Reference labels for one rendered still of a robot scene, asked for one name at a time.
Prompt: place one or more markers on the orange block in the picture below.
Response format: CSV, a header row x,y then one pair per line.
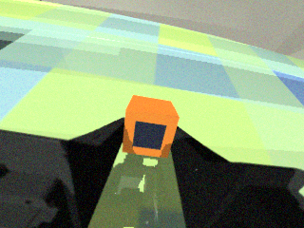
x,y
149,126

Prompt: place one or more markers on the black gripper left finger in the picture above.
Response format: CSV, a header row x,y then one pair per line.
x,y
83,163

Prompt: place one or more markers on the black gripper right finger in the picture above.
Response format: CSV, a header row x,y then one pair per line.
x,y
208,183

